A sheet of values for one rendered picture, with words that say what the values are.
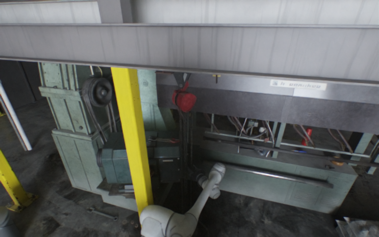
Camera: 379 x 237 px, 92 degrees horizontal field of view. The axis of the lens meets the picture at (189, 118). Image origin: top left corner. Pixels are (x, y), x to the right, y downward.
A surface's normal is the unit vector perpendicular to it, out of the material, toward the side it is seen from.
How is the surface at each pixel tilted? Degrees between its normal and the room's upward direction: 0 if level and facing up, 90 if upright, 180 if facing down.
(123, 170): 90
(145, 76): 90
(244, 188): 90
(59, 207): 0
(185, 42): 90
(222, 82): 78
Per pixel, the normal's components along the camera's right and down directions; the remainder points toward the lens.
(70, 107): -0.28, 0.44
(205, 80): -0.27, 0.25
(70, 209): 0.00, -0.89
